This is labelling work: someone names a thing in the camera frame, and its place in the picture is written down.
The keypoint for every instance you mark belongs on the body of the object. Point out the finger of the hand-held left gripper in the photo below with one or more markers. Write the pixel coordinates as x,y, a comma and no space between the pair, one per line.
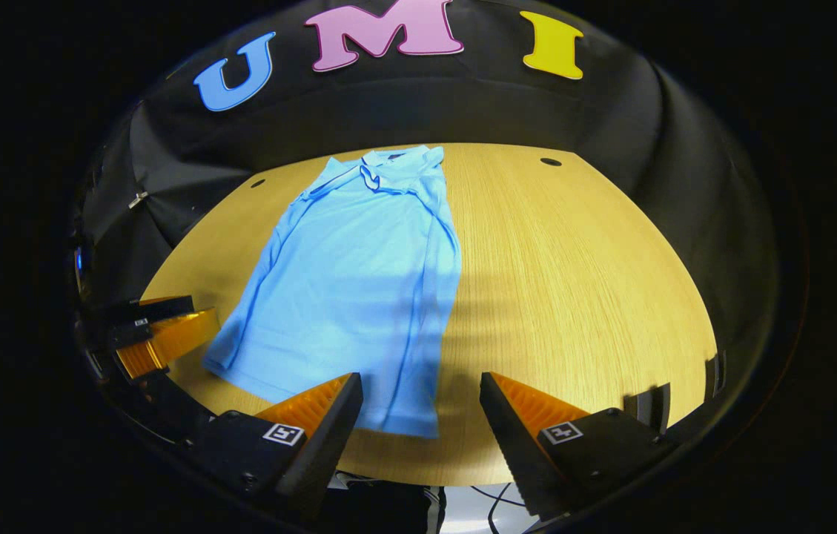
129,331
166,305

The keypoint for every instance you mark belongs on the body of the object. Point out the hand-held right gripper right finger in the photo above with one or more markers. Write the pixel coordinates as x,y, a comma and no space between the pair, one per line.
511,445

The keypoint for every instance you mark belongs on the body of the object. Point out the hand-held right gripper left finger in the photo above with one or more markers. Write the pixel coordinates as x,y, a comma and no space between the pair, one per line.
333,437

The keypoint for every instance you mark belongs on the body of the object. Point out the light blue T-shirt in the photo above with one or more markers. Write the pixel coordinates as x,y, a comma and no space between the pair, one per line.
359,282

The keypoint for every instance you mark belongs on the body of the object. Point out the person's black striped trousers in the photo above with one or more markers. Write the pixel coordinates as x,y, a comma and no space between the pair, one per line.
388,512

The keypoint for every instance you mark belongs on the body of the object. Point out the small white clip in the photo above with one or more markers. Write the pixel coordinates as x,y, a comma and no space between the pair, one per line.
138,199

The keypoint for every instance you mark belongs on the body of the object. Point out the black backdrop cloth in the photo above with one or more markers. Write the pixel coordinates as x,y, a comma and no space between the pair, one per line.
462,111

